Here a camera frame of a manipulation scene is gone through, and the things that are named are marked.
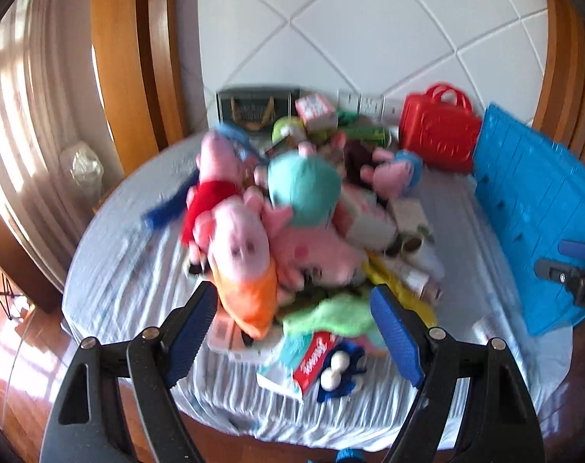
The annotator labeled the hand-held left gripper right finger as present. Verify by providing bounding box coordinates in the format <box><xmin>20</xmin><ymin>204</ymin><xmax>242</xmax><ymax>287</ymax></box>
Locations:
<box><xmin>370</xmin><ymin>284</ymin><xmax>546</xmax><ymax>463</ymax></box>

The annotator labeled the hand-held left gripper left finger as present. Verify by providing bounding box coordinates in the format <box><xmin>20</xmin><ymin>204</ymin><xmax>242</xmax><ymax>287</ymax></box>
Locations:
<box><xmin>41</xmin><ymin>281</ymin><xmax>219</xmax><ymax>463</ymax></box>

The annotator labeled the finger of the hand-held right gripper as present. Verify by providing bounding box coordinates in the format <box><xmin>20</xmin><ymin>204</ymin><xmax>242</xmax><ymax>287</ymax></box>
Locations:
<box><xmin>535</xmin><ymin>259</ymin><xmax>585</xmax><ymax>285</ymax></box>
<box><xmin>558</xmin><ymin>240</ymin><xmax>585</xmax><ymax>264</ymax></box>

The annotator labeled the red and teal medicine box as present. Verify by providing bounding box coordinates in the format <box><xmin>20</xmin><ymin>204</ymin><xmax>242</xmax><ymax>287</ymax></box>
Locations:
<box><xmin>258</xmin><ymin>332</ymin><xmax>344</xmax><ymax>400</ymax></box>

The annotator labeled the blue plastic crate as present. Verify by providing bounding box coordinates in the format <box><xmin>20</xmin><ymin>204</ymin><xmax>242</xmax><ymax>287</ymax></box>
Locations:
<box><xmin>473</xmin><ymin>103</ymin><xmax>585</xmax><ymax>336</ymax></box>

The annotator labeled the white flat box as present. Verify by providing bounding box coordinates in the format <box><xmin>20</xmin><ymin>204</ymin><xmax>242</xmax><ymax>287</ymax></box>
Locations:
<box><xmin>207</xmin><ymin>316</ymin><xmax>270</xmax><ymax>363</ymax></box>

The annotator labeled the yellow packet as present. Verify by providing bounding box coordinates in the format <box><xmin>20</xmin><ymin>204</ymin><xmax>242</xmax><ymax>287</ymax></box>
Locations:
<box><xmin>362</xmin><ymin>250</ymin><xmax>439</xmax><ymax>330</ymax></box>

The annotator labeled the blue toy with white eyes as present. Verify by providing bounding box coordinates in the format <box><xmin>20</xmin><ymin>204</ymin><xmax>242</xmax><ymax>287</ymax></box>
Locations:
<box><xmin>316</xmin><ymin>340</ymin><xmax>371</xmax><ymax>403</ymax></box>

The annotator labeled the light green cloth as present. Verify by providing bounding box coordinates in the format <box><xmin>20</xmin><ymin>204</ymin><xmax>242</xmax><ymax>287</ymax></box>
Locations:
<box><xmin>282</xmin><ymin>295</ymin><xmax>381</xmax><ymax>349</ymax></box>

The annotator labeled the pig plush in orange dress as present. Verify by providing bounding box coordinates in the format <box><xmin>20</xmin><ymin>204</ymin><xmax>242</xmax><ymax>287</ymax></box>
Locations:
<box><xmin>196</xmin><ymin>197</ymin><xmax>280</xmax><ymax>339</ymax></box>

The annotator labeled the pink and white carton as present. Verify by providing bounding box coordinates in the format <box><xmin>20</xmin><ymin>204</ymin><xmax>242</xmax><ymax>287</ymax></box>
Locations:
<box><xmin>338</xmin><ymin>186</ymin><xmax>400</xmax><ymax>252</ymax></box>

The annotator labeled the blue ribbon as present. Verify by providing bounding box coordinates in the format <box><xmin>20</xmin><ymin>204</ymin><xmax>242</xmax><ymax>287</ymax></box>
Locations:
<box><xmin>144</xmin><ymin>192</ymin><xmax>189</xmax><ymax>230</ymax></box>

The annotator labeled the pig plush in blue shirt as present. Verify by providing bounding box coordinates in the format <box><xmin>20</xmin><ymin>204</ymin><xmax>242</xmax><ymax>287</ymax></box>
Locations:
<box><xmin>360</xmin><ymin>147</ymin><xmax>424</xmax><ymax>199</ymax></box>

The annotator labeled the pig plush in red dress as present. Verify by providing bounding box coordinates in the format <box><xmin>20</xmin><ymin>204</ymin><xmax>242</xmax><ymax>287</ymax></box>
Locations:
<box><xmin>181</xmin><ymin>128</ymin><xmax>257</xmax><ymax>252</ymax></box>

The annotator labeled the pig plush in teal dress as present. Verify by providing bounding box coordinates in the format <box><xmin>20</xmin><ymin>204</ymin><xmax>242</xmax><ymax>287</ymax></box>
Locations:
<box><xmin>254</xmin><ymin>152</ymin><xmax>368</xmax><ymax>286</ymax></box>

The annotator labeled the dark brown plush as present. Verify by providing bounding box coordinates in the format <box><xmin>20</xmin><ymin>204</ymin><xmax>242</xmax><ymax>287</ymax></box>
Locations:
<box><xmin>343</xmin><ymin>141</ymin><xmax>373</xmax><ymax>190</ymax></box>

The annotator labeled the red plastic toy case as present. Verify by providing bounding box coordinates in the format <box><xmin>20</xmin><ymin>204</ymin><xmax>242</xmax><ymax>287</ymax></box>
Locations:
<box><xmin>399</xmin><ymin>83</ymin><xmax>484</xmax><ymax>174</ymax></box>

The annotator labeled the dark wooden cabinet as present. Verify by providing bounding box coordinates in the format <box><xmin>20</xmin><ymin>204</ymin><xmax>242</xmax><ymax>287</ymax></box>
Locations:
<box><xmin>0</xmin><ymin>210</ymin><xmax>64</xmax><ymax>312</ymax></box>

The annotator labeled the clear plastic bag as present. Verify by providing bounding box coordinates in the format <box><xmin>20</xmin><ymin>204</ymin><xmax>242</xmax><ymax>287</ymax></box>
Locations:
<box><xmin>60</xmin><ymin>141</ymin><xmax>105</xmax><ymax>203</ymax></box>

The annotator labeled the green packet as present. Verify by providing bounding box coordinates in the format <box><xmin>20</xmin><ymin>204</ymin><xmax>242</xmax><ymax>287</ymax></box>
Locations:
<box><xmin>338</xmin><ymin>110</ymin><xmax>391</xmax><ymax>143</ymax></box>

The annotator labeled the green round toy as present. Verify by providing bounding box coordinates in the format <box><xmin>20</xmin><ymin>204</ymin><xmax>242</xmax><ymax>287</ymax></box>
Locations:
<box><xmin>272</xmin><ymin>116</ymin><xmax>307</xmax><ymax>144</ymax></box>

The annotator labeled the pink and white box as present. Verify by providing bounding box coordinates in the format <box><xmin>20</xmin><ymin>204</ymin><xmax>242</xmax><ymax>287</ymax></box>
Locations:
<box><xmin>295</xmin><ymin>93</ymin><xmax>342</xmax><ymax>132</ymax></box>

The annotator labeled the black framed box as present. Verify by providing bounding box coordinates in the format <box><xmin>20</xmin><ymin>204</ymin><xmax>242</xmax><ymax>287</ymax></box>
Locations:
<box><xmin>216</xmin><ymin>87</ymin><xmax>301</xmax><ymax>132</ymax></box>

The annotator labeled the beige curtain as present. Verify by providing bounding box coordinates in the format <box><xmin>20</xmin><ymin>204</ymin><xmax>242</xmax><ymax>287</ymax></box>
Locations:
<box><xmin>0</xmin><ymin>0</ymin><xmax>129</xmax><ymax>295</ymax></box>

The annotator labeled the wooden frame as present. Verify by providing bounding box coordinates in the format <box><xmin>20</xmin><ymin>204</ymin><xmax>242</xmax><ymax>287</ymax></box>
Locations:
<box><xmin>533</xmin><ymin>0</ymin><xmax>585</xmax><ymax>174</ymax></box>
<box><xmin>90</xmin><ymin>0</ymin><xmax>188</xmax><ymax>177</ymax></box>

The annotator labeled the white wall socket panel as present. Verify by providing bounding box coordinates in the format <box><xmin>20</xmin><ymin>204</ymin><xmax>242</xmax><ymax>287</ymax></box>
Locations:
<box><xmin>337</xmin><ymin>88</ymin><xmax>405</xmax><ymax>119</ymax></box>

